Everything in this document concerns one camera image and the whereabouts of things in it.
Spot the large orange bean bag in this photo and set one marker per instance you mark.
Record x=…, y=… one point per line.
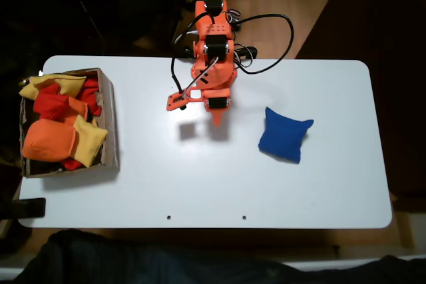
x=46, y=141

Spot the black base clamp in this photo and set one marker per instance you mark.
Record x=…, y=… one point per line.
x=248, y=52

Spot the small red bean bag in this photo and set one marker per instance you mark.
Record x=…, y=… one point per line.
x=71, y=164

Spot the long yellow bean bag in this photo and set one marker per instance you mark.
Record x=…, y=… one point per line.
x=66, y=84

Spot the bright red bean bag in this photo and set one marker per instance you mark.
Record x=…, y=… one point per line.
x=50, y=104

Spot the black clamp on table edge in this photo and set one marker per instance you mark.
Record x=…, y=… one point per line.
x=30, y=207

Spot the person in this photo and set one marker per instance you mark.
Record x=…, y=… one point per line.
x=166, y=264

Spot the dark red bean bag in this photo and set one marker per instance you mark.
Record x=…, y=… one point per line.
x=91, y=92

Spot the square yellow bean bag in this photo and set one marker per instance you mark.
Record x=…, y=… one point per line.
x=88, y=141

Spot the small orange bean bag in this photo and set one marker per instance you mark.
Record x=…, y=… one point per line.
x=78, y=107

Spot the blue bean bag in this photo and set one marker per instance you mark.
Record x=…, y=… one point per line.
x=283, y=134

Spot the orange camera mount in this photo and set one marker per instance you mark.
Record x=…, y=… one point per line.
x=173, y=101

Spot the cardboard box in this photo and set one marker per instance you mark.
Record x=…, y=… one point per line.
x=111, y=124

